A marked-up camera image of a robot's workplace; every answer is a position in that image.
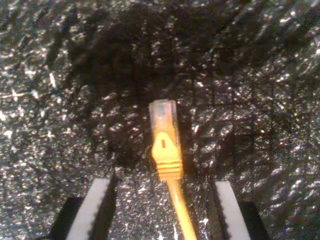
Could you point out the black bubble mat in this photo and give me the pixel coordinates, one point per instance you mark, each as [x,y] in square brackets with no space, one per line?
[75,75]

